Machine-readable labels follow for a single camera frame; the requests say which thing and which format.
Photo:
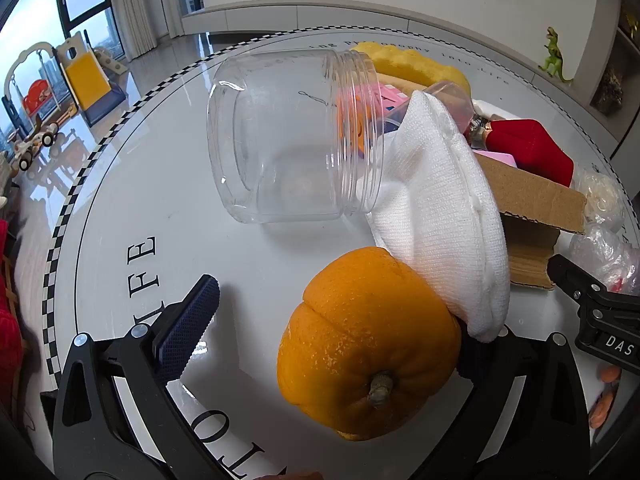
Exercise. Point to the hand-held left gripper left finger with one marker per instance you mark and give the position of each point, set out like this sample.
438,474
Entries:
187,330

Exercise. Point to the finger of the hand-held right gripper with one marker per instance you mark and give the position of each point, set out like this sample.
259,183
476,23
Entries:
570,277

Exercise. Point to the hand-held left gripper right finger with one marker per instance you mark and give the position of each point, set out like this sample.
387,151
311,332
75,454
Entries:
530,375

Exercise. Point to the brown cardboard box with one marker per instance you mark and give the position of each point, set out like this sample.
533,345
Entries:
530,195

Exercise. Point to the white knitted sock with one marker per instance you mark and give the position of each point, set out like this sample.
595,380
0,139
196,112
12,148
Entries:
435,200

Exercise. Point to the orange fruit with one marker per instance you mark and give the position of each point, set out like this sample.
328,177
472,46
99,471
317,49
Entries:
360,340

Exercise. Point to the clear plastic bag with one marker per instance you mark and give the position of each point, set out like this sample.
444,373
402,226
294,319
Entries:
600,255
597,197

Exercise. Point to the red box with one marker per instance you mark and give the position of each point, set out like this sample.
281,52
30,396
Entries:
530,150

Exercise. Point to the pink box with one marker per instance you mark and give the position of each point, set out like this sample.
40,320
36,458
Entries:
495,159

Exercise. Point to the red cloth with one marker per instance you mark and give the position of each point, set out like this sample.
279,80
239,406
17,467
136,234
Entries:
7,320

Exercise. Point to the dark shelf ornament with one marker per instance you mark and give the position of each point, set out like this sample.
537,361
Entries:
609,89

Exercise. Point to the small clear plastic bottle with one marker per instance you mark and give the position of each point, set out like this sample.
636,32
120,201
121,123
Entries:
452,102

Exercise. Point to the green toy dinosaur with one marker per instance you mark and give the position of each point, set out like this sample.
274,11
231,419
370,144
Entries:
554,57

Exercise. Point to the clear plastic jar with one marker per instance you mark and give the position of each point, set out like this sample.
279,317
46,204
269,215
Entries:
270,125

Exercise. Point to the wooden toy car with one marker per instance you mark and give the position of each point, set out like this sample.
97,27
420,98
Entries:
30,147

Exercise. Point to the pink orange puzzle cube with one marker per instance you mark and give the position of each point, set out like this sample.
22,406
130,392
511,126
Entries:
395,99

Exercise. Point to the yellow sponge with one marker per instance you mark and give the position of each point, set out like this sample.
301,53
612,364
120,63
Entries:
400,62

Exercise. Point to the toy swing with red seat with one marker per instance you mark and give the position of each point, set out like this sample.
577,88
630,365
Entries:
37,92

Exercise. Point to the white curtain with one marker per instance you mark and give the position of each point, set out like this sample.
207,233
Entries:
132,5

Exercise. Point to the white low cabinet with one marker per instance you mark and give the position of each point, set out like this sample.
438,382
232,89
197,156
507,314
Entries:
310,17

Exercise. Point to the large window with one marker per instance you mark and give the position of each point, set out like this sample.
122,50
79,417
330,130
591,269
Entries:
85,0

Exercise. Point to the wall shelf unit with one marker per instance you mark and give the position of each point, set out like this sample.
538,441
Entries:
627,50

